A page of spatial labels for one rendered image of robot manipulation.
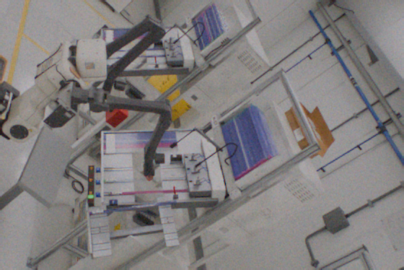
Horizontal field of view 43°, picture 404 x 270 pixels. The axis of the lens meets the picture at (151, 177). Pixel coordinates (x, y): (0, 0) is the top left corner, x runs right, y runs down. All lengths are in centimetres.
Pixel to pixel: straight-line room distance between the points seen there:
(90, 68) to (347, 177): 269
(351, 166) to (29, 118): 287
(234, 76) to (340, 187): 132
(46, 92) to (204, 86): 188
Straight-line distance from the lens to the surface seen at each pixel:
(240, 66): 428
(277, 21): 618
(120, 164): 331
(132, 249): 340
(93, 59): 261
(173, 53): 421
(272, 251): 464
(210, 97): 439
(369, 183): 449
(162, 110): 262
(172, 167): 329
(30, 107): 280
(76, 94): 255
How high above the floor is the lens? 238
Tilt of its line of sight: 27 degrees down
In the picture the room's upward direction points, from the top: 54 degrees clockwise
